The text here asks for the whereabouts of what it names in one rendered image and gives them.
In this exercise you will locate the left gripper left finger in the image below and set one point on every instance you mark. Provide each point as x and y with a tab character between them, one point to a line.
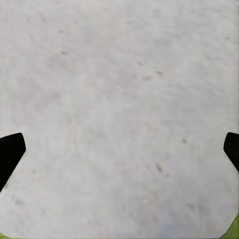
12	148

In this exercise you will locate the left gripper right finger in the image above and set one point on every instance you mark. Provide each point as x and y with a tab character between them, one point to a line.
231	148

